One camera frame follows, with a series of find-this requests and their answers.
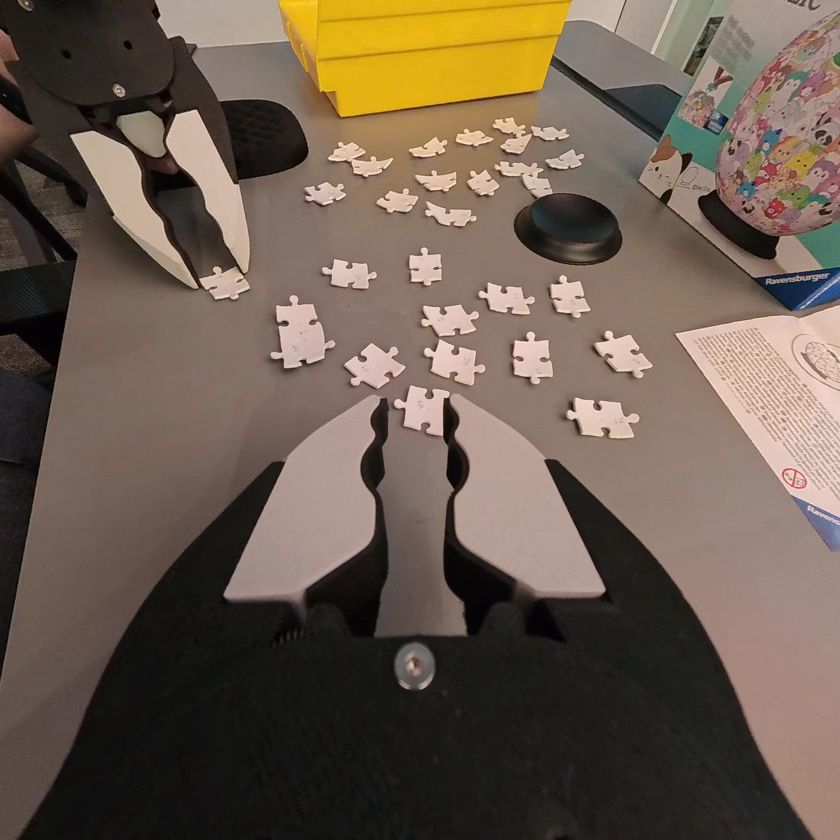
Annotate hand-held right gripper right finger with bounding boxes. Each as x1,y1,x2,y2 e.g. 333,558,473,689
444,392,609,621

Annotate black padded rest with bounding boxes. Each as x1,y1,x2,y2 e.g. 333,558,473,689
220,98,309,181

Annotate printed instruction leaflet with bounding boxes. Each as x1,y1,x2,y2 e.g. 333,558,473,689
676,305,840,553

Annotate white curved jigsaw piece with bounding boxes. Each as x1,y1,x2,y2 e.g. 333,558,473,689
199,266,252,301
274,295,320,332
270,322,337,372

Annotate scatter of white puzzle pieces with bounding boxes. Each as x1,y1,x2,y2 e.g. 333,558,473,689
303,117,655,441

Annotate colourful puzzle ball box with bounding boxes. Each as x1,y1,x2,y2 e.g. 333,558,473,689
638,0,840,311

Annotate yellow plastic bin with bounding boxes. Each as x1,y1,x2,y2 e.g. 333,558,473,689
279,0,572,119

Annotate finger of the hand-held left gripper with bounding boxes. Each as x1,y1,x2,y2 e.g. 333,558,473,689
70,126,201,290
164,110,252,275

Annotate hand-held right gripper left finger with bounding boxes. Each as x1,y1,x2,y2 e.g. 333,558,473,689
222,395,389,624

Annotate person's dark trousers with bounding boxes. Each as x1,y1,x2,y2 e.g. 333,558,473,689
0,367,56,664

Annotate black round puzzle stand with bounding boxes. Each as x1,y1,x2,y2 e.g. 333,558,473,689
514,192,623,266

